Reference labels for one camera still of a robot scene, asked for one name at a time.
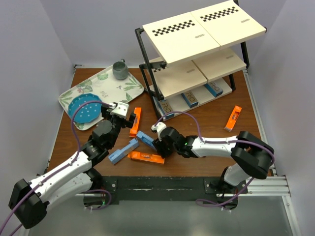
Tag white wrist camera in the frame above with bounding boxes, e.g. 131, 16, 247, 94
151, 122, 167, 141
109, 101, 129, 118

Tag orange toothpaste box upright left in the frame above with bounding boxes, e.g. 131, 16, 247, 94
129, 107, 142, 138

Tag teal dotted plate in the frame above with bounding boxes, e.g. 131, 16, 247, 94
67, 93, 101, 124

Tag leaf-patterned white tray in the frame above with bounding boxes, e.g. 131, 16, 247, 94
58, 66, 144, 117

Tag orange toothpaste box bottom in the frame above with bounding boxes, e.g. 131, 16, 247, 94
127, 151, 165, 164

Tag blue toothpaste box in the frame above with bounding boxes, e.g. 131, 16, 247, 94
108, 138, 139, 165
136, 131, 156, 150

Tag aluminium frame rail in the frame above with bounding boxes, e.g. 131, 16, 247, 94
31, 172, 291, 197

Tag orange toothpaste box far right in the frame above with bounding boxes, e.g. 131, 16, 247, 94
224, 106, 242, 132

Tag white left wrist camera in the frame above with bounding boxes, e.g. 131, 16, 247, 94
109, 101, 129, 118

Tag three-tier cream shelf rack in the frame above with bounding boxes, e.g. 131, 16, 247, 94
135, 0, 267, 118

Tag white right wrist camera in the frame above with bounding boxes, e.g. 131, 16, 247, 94
151, 122, 167, 141

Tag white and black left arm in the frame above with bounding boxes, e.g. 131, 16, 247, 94
8, 102, 135, 229

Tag silver toothpaste box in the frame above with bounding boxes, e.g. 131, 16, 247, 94
157, 100, 175, 120
204, 82, 223, 97
181, 90, 198, 108

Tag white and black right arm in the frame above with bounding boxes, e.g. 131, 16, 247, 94
151, 122, 274, 193

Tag grey ceramic cup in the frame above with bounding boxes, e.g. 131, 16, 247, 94
112, 59, 129, 80

